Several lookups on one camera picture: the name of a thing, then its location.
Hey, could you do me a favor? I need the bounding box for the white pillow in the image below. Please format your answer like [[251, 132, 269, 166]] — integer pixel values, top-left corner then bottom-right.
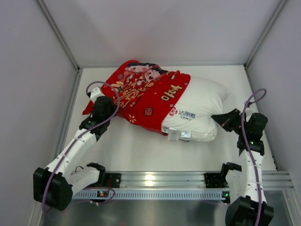
[[161, 76, 230, 142]]

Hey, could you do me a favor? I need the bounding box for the red printed pillowcase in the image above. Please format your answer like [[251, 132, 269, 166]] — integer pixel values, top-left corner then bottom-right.
[[81, 60, 191, 137]]

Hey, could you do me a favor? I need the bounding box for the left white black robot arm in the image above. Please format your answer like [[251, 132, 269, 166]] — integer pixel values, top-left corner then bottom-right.
[[33, 96, 119, 213]]

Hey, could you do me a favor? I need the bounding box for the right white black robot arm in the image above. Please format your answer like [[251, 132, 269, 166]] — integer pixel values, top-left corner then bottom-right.
[[212, 109, 274, 226]]

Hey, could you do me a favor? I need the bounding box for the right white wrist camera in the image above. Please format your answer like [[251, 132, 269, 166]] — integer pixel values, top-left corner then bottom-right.
[[245, 104, 254, 118]]

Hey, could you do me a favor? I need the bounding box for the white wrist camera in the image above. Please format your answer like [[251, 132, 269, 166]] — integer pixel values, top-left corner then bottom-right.
[[87, 87, 104, 103], [245, 104, 254, 118]]

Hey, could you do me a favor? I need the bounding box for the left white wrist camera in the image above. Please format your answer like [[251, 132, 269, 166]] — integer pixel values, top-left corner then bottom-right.
[[87, 87, 104, 103]]

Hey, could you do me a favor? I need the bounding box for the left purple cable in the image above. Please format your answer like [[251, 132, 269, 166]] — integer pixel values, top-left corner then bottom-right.
[[41, 81, 121, 213]]

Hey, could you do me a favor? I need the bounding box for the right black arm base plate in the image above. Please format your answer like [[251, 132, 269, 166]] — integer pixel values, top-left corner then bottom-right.
[[204, 173, 228, 188]]

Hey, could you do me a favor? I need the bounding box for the aluminium mounting rail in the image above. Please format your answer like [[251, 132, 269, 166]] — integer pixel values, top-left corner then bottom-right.
[[108, 171, 294, 190]]

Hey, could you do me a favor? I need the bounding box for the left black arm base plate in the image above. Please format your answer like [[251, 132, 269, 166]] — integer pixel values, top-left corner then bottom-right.
[[103, 173, 121, 188]]

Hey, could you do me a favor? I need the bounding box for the slotted grey cable duct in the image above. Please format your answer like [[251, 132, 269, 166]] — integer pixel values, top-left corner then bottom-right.
[[73, 190, 230, 201]]

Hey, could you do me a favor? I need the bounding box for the left aluminium frame post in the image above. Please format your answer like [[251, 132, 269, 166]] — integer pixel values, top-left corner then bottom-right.
[[35, 0, 80, 72]]

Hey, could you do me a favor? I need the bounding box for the aluminium frame post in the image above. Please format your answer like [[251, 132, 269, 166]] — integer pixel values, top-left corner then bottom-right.
[[244, 0, 289, 71], [35, 0, 80, 72]]

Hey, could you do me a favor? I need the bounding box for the right aluminium frame post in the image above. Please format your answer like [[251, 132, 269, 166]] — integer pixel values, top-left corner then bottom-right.
[[244, 0, 289, 71]]

